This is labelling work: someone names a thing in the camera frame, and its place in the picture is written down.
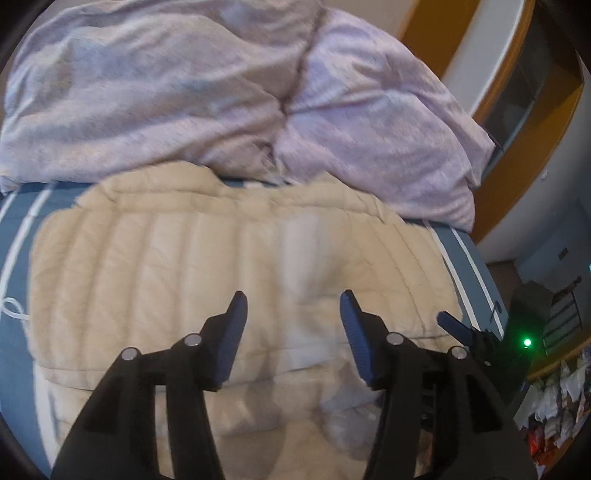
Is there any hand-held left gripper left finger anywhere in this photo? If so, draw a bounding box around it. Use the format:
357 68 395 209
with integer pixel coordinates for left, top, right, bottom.
51 291 249 480

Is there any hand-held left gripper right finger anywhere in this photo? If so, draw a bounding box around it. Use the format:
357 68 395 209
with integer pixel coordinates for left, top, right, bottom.
339 290 539 480

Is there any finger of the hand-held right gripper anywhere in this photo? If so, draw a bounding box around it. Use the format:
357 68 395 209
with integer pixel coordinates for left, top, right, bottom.
437 311 477 345

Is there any beige puffer jacket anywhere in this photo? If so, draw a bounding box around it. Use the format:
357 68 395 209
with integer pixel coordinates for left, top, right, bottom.
28 164 472 480

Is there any dark metal rack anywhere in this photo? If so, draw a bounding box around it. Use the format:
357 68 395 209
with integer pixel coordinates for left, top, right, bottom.
542 274 585 354

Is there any pile of assorted packets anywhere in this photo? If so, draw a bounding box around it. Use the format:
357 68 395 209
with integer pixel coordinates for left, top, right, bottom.
515 346 591 480

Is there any blue white-striped bed sheet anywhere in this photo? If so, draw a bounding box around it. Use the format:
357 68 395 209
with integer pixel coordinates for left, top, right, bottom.
0 178 509 480

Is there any dark glass panel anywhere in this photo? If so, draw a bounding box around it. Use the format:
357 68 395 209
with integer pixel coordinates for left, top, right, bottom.
480 4 580 162

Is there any lilac duvet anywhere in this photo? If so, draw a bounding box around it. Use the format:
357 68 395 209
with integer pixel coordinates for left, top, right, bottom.
0 0 497 232

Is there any orange wooden frame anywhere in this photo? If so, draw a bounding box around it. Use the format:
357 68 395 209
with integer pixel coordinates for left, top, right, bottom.
397 0 587 243

